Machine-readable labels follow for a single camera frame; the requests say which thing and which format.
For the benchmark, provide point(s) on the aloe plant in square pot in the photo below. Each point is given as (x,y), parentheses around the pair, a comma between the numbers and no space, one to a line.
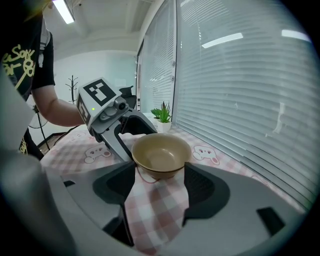
(164,120)

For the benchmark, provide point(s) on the black mesh office chair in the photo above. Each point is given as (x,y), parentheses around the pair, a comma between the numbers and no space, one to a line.
(130,96)

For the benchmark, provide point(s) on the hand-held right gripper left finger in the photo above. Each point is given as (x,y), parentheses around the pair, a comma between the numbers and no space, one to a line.
(100,195)

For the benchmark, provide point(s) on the person's black printed t-shirt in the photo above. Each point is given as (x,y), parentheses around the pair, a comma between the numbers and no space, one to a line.
(45,70)

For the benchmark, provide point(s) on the white window blinds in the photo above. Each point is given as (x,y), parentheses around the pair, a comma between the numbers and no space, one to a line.
(237,100)

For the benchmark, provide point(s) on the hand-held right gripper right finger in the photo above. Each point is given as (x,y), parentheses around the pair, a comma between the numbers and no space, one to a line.
(237,212)

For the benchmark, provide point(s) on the leafy plant in round pot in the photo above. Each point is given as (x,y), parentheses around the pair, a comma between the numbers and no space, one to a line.
(155,115)

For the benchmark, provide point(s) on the ceiling light panel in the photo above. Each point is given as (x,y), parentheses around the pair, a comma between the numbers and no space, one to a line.
(63,11)

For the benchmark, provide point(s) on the brown bowl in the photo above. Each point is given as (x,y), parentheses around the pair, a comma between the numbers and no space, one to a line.
(161,176)
(160,150)

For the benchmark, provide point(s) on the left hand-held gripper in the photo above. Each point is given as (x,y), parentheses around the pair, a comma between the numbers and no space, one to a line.
(100,100)

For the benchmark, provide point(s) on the person's left forearm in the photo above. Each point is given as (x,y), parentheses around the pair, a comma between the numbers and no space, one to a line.
(57,112)

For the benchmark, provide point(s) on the pink checked bear tablecloth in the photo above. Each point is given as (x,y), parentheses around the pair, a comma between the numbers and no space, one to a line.
(155,207)

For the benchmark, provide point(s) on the black coat stand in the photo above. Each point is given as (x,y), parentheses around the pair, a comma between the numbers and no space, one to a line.
(72,87)

